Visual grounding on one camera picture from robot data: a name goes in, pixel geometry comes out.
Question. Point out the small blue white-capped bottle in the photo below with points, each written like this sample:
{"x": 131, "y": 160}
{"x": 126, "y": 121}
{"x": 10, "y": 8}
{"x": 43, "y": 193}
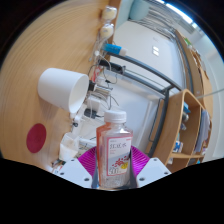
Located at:
{"x": 115, "y": 49}

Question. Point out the black plug charger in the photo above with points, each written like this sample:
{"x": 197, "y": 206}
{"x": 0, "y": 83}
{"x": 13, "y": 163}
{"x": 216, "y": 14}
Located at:
{"x": 90, "y": 113}

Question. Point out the wooden shelf unit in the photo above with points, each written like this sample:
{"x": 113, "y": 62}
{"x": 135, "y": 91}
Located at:
{"x": 175, "y": 126}

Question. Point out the metal cup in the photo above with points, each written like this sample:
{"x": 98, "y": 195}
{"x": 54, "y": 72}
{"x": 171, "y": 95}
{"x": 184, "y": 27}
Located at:
{"x": 100, "y": 89}

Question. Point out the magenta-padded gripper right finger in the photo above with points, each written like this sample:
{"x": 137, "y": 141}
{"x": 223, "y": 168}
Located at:
{"x": 153, "y": 171}

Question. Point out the teal bed mattress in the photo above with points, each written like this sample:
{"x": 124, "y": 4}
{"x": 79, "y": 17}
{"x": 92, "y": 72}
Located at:
{"x": 138, "y": 9}

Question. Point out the black electric shaver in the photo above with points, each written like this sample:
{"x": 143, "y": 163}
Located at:
{"x": 111, "y": 66}

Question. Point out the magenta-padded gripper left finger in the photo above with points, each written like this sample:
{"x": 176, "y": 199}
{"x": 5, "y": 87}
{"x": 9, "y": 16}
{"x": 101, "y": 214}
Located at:
{"x": 75, "y": 173}

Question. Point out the flat round red coaster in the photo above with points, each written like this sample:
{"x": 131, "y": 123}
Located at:
{"x": 36, "y": 138}

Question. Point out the grey metal desk frame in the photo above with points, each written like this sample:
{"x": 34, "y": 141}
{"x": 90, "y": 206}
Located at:
{"x": 150, "y": 71}

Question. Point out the clear white-capped drink bottle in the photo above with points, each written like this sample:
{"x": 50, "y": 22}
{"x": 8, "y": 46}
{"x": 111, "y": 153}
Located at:
{"x": 113, "y": 153}

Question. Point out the white plastic cup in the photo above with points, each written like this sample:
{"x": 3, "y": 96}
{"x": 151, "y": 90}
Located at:
{"x": 60, "y": 88}

